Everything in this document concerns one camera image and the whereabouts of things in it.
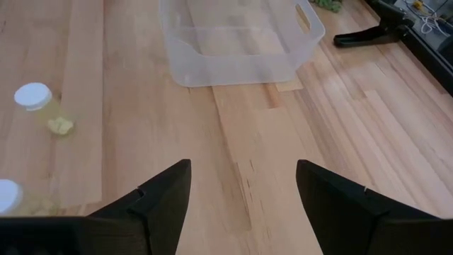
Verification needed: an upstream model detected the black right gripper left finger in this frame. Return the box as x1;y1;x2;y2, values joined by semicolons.
86;158;193;255

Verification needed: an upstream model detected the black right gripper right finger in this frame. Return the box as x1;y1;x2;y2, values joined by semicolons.
295;159;442;255

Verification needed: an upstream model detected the clear plastic bin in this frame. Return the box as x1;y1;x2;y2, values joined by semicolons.
158;0;326;89

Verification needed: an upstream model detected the black stand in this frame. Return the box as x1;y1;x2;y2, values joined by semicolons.
333;0;415;48

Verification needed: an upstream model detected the small green artificial plant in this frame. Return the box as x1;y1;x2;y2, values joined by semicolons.
310;0;344;14

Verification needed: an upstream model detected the black aluminium table frame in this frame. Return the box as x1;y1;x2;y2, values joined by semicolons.
367;0;453;97

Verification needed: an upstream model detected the white cable bundle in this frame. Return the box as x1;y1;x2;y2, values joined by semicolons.
420;12;448;37

